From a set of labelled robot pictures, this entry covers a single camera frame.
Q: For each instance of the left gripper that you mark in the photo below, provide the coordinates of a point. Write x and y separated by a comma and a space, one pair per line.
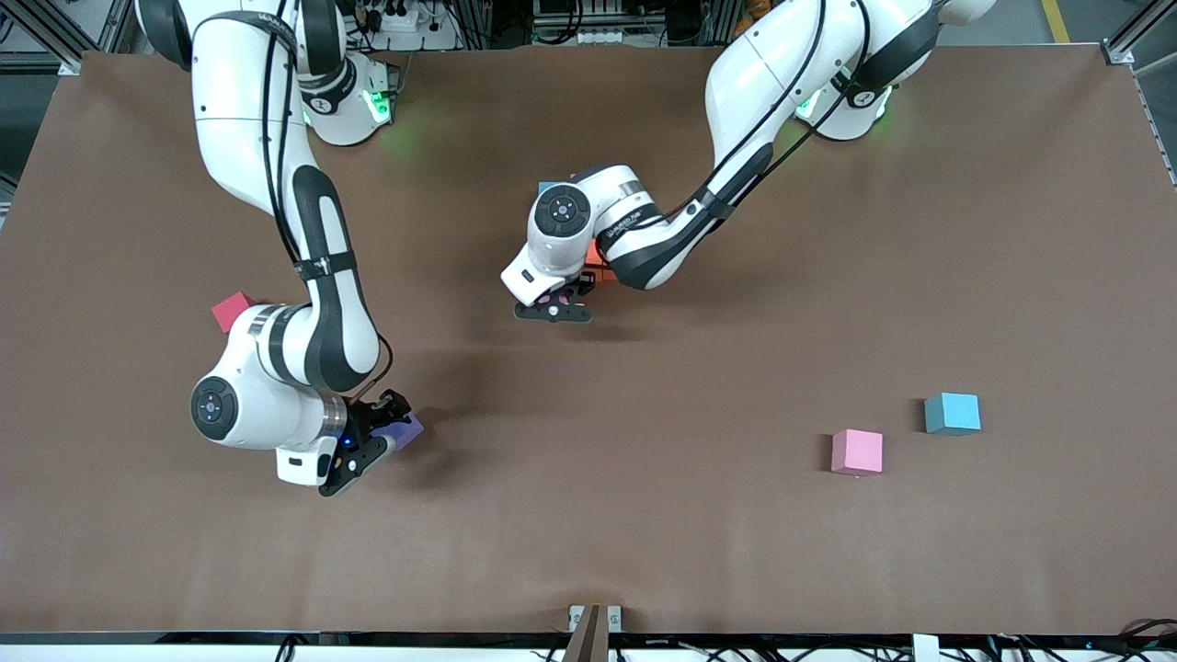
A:
583, 282

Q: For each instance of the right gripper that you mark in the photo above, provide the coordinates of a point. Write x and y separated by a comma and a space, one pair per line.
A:
369, 416

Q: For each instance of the pink foam block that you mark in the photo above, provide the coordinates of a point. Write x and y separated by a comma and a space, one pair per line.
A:
857, 451
556, 297

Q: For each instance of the orange foam block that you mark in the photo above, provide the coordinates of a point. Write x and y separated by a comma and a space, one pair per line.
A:
596, 265

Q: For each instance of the purple foam block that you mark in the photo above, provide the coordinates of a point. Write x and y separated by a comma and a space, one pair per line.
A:
409, 430

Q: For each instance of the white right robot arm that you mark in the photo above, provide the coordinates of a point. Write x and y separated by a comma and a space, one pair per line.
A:
322, 276

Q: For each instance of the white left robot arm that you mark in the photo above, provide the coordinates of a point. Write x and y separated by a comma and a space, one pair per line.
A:
653, 248

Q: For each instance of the red foam block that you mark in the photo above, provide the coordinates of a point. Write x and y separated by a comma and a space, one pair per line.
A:
230, 311

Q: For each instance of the white power strip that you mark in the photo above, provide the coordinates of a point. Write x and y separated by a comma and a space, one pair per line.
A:
593, 39
400, 20

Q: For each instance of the dark slanted metal bar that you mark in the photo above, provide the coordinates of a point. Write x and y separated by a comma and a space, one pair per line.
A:
588, 644

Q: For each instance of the small white box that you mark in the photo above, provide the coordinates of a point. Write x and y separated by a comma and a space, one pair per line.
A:
926, 649

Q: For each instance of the white metal bracket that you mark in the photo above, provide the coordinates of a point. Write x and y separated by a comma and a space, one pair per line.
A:
576, 614

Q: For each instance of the aluminium frame profile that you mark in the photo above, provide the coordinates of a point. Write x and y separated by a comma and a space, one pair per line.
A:
1136, 32
115, 23

